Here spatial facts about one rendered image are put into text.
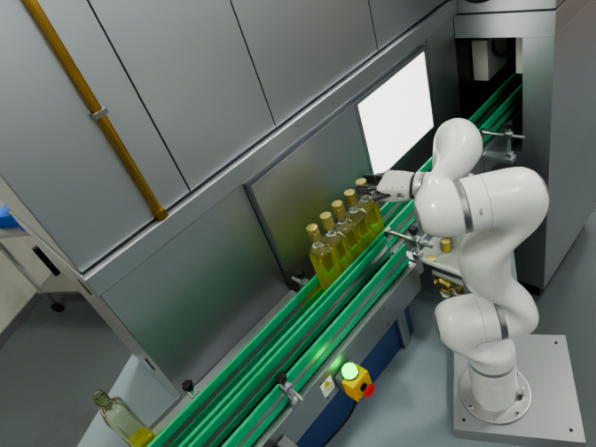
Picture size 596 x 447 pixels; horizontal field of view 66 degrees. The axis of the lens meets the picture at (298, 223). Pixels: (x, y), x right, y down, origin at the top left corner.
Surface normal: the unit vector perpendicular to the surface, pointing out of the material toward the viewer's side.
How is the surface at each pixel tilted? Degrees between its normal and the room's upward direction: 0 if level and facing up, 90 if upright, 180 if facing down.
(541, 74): 90
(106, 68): 90
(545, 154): 90
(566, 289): 0
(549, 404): 2
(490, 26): 90
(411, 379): 0
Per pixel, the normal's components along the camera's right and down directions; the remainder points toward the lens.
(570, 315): -0.29, -0.75
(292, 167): 0.69, 0.26
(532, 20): -0.66, 0.60
